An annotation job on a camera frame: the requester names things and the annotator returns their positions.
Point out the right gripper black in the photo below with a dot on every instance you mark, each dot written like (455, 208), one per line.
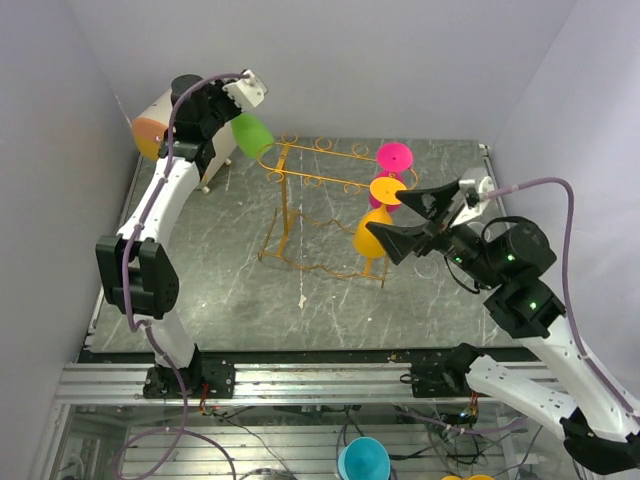
(398, 239)

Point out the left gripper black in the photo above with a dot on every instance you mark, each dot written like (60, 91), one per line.
(217, 90)

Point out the green plastic wine glass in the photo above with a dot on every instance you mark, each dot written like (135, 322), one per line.
(251, 135)

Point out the pink plastic wine glass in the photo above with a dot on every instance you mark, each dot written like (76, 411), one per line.
(394, 159)

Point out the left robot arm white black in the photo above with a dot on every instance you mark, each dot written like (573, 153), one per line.
(136, 272)

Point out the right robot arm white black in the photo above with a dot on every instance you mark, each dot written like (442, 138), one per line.
(596, 419)

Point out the clear plastic wine glass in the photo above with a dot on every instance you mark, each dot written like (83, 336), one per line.
(428, 266)

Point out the white cylindrical bread box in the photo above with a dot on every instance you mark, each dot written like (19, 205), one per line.
(149, 127)

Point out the teal plastic cup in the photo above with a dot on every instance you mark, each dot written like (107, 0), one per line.
(364, 458)

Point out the orange cup below table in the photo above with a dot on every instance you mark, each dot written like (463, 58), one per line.
(472, 477)

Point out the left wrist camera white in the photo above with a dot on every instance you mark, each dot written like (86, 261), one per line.
(248, 91)

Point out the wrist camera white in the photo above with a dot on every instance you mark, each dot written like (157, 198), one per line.
(474, 186)
(248, 91)

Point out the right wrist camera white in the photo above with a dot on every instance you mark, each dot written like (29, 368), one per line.
(474, 186)

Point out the gold wire wine glass rack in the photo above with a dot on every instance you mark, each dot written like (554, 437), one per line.
(324, 207)

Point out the aluminium rail frame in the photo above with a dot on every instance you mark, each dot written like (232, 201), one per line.
(255, 384)

